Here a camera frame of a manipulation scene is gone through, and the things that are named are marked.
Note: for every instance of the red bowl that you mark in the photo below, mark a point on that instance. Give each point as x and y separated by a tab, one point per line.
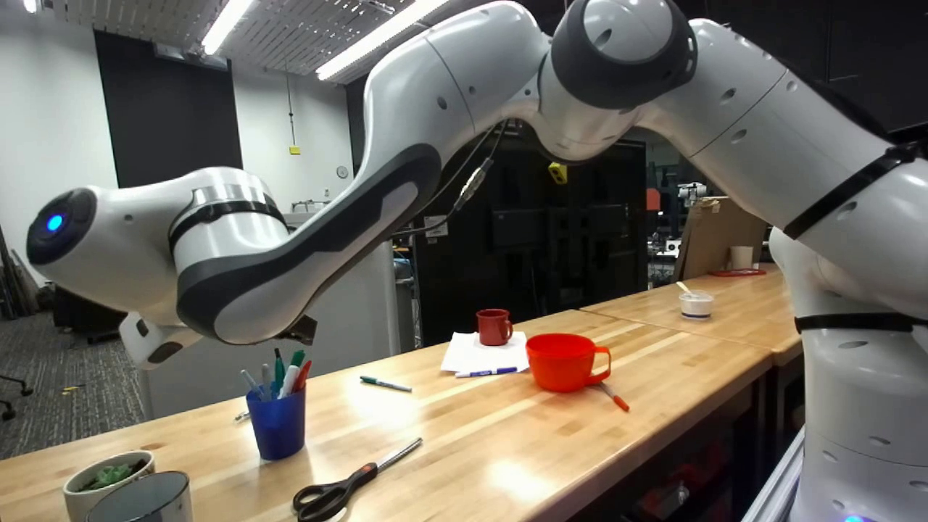
562	363

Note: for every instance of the yellow hanging tag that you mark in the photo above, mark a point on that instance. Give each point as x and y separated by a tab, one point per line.
556	173

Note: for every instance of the round wall clock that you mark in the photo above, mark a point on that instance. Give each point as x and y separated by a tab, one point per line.
340	173

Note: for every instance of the white paper sheets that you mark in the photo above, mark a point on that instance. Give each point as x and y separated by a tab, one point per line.
469	356

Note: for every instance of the yellow wall sign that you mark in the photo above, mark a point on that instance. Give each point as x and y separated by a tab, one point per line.
292	150

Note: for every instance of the grey round can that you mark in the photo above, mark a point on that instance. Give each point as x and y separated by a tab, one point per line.
146	501

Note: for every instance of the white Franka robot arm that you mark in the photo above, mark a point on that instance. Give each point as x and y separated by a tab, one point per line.
435	98

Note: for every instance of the short ceiling light strip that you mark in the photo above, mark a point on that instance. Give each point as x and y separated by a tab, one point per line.
224	24

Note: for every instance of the small white bowl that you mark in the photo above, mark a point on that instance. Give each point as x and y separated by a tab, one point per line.
697	303

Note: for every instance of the orange and grey marker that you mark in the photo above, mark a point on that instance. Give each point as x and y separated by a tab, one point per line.
616	399

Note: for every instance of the black office chair base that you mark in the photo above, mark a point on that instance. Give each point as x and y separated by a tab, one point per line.
10	399

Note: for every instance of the long ceiling light strip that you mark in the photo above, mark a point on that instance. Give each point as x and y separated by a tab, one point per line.
377	40

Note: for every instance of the large black wall panel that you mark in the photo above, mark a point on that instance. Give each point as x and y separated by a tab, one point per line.
163	106

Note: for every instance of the clear green black pen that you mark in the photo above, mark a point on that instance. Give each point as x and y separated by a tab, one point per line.
239	417

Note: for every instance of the brown cardboard sheet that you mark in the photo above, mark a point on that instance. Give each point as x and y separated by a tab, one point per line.
719	243

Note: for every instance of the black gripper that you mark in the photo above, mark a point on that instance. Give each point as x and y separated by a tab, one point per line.
301	331

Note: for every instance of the black desk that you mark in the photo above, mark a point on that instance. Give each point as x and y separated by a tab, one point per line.
87	319

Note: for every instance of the white pot green contents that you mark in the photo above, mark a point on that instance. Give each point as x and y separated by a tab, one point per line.
104	476

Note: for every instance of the red pen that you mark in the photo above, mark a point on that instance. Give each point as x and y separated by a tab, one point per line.
301	373

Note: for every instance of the blue plastic cup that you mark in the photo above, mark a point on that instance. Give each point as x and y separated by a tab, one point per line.
277	424

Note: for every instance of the blue and white pen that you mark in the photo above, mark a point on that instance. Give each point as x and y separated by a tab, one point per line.
497	373

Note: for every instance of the dark red mug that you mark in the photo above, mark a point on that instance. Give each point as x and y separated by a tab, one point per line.
494	330

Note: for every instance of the white paper cup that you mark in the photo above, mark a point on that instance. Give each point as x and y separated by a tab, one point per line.
743	257

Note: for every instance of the light blue pen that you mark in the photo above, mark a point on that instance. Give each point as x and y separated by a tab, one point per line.
248	379

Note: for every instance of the black cabinet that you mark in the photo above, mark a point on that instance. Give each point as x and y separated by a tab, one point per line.
540	250

